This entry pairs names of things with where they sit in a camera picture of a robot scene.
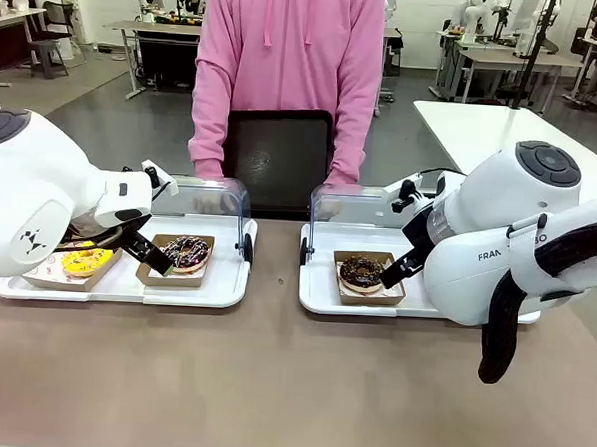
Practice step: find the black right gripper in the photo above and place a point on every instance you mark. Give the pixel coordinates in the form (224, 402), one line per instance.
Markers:
(418, 230)

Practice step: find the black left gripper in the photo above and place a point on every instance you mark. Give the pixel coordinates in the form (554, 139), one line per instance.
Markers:
(128, 227)

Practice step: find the chocolate sprinkled donut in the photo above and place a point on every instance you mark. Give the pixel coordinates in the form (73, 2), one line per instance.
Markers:
(175, 280)

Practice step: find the chocolate donut with coloured sprinkles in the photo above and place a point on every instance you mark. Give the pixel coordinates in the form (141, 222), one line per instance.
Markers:
(198, 250)

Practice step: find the dark brown serving tray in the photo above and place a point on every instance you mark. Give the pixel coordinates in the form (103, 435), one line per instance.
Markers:
(277, 157)

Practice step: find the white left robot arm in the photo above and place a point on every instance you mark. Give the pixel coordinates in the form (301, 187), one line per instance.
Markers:
(30, 179)

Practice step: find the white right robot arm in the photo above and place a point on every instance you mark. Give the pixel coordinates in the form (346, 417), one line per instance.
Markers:
(476, 273)

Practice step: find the person's right forearm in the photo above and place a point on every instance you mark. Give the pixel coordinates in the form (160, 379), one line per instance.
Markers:
(208, 128)

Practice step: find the person's left forearm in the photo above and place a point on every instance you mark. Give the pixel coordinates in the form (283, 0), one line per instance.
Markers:
(353, 136)

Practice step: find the brown cardboard donut box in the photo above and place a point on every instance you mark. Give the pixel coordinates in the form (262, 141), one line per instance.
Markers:
(364, 298)

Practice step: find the chocolate glazed donut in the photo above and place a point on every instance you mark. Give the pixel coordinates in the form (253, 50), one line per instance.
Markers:
(348, 277)

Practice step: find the yellow sprinkled donut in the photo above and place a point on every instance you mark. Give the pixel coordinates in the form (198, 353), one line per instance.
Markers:
(71, 264)

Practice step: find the person in pink hoodie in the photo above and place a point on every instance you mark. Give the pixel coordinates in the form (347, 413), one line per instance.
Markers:
(287, 48)

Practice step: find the person's right hand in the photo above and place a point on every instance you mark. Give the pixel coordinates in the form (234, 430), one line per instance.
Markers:
(208, 199)

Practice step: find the person's left hand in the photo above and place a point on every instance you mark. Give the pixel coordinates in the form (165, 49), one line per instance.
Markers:
(337, 203)

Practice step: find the clear display case cover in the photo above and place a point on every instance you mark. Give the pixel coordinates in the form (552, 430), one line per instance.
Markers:
(229, 200)
(369, 207)

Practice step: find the white display case base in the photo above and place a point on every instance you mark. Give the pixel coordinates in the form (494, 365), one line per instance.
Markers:
(215, 284)
(320, 290)

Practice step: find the cardboard box with yummy paper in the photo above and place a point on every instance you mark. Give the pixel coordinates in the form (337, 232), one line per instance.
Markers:
(50, 276)

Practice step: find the white side table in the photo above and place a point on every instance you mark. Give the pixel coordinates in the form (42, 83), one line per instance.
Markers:
(484, 128)

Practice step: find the grey background table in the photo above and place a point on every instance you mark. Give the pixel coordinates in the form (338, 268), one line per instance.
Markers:
(153, 26)
(512, 59)

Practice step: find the black office chair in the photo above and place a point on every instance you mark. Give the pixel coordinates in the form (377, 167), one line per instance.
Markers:
(52, 45)

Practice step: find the black vertical pole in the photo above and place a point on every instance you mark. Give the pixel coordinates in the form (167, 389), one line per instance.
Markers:
(540, 46)

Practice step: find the white background table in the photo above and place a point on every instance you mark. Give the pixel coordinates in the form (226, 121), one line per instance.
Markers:
(14, 16)

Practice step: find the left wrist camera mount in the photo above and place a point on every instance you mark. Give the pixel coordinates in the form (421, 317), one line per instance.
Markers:
(160, 181)

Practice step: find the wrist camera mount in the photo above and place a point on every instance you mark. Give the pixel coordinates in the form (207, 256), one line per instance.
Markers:
(407, 194)
(160, 181)

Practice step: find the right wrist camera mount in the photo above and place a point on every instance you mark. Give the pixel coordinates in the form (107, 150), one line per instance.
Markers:
(407, 194)

